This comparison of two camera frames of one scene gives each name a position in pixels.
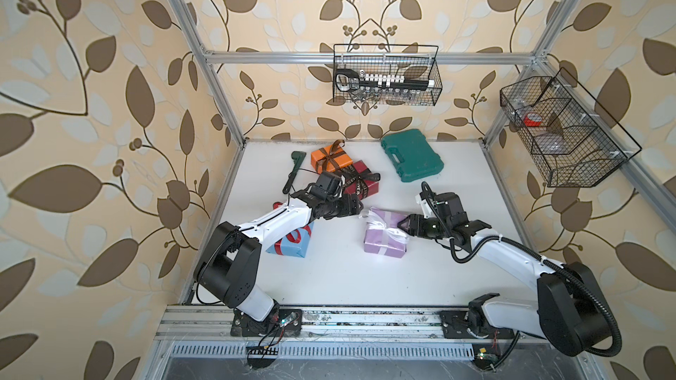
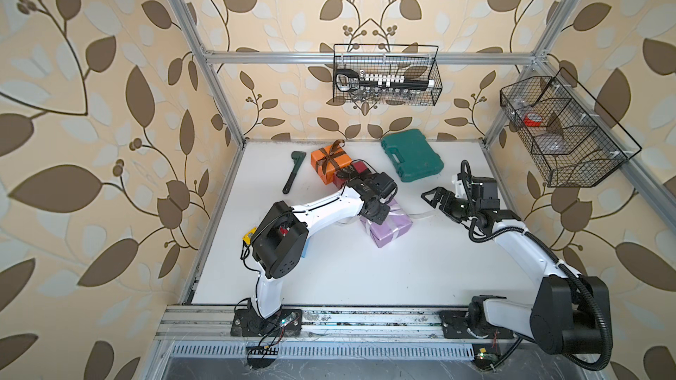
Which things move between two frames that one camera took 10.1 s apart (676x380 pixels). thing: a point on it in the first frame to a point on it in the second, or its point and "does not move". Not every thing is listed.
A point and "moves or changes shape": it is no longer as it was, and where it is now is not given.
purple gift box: (383, 236) moves or changes shape
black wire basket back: (390, 75) does not move
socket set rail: (385, 85) does not move
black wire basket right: (573, 142) does not move
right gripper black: (415, 225) to (440, 192)
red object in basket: (532, 120) does not move
